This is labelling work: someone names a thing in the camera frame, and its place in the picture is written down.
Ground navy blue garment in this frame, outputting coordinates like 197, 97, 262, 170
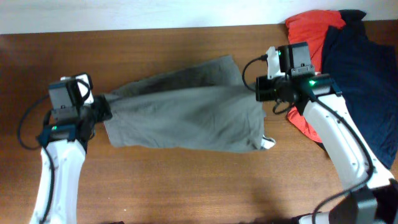
322, 9, 397, 169

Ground grey cargo shorts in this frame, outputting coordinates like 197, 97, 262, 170
104, 55, 276, 153

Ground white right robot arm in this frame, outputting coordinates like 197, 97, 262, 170
256, 42, 397, 224

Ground red t-shirt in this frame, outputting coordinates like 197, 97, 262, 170
285, 10, 346, 144

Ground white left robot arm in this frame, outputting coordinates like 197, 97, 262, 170
30, 73, 112, 223

